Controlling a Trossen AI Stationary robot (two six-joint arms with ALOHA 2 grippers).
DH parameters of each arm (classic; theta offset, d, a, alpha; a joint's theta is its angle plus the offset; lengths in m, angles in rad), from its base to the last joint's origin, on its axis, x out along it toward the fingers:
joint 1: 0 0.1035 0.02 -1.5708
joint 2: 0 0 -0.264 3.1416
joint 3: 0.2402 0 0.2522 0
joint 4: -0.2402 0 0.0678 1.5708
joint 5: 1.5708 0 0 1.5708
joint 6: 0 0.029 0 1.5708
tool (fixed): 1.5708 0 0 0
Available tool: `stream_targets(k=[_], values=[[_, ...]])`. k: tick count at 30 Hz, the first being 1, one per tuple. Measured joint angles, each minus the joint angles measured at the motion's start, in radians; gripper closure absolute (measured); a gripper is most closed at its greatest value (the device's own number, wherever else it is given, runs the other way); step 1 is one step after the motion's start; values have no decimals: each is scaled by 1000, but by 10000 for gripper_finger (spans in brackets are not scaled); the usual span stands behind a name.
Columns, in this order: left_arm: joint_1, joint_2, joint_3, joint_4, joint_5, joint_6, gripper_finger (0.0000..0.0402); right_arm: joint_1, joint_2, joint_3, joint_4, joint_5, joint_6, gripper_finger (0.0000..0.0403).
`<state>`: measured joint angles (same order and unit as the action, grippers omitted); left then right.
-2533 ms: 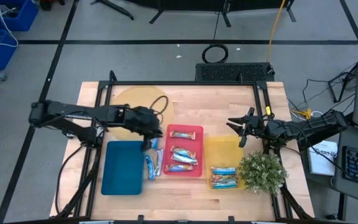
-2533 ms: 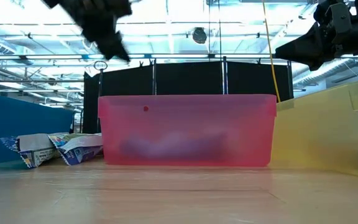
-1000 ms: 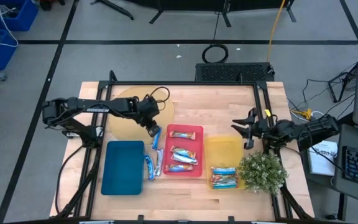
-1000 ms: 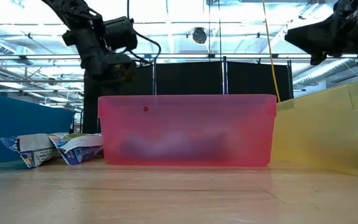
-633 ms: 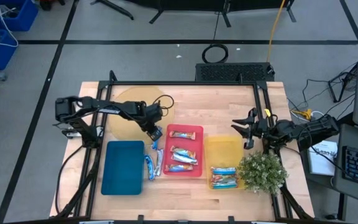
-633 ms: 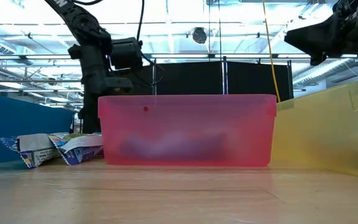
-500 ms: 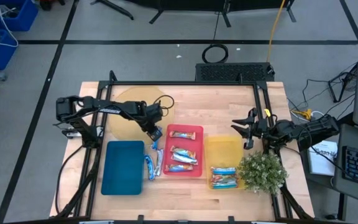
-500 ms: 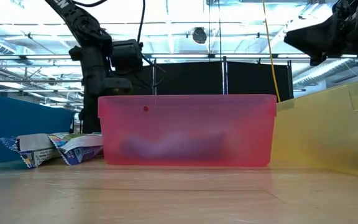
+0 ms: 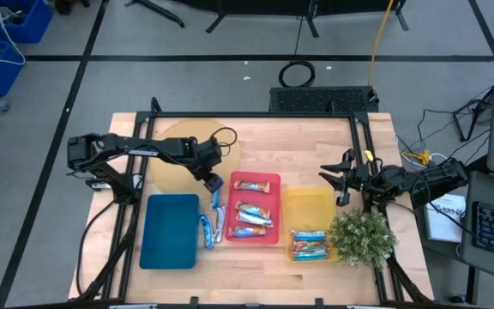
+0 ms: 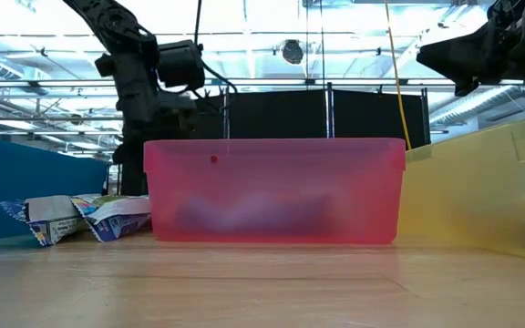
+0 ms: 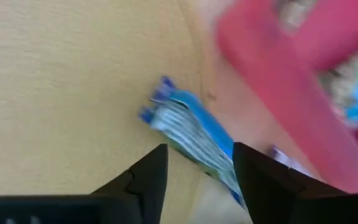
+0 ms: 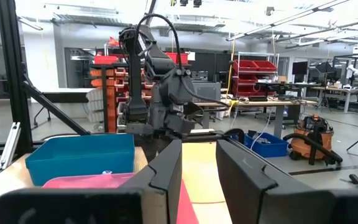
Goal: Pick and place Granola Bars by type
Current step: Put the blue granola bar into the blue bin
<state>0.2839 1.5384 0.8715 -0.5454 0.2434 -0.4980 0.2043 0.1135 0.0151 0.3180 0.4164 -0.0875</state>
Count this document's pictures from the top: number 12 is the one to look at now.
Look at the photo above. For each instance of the blue granola bar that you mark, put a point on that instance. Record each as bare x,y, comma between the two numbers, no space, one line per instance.
107,172

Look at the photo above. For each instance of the silver aluminium bracket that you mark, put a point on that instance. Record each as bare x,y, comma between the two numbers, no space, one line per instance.
9,146

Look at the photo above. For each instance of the blue plastic bin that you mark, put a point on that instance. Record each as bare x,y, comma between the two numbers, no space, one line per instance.
79,155

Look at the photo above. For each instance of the red plastic bin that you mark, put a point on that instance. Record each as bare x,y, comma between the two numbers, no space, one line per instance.
89,182

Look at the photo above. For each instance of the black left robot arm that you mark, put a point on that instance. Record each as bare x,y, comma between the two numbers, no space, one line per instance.
163,65

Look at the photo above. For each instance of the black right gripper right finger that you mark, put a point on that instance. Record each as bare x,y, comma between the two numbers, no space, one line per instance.
244,186

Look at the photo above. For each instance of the orange drawer cabinet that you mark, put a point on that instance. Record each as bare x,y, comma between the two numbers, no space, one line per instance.
112,93

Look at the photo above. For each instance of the orange shop vacuum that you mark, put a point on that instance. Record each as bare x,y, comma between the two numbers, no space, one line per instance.
309,140

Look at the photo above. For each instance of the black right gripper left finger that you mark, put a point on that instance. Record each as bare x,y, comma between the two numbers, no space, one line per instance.
163,186

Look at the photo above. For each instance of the blue storage crate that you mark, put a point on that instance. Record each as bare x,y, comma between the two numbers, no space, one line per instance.
266,146

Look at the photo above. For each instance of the wooden top work table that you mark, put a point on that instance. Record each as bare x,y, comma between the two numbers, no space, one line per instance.
259,102

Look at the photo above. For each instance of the red storage bin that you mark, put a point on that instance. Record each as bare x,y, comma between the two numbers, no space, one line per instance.
244,66
265,66

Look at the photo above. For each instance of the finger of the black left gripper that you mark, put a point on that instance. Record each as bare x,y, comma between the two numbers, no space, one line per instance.
152,148

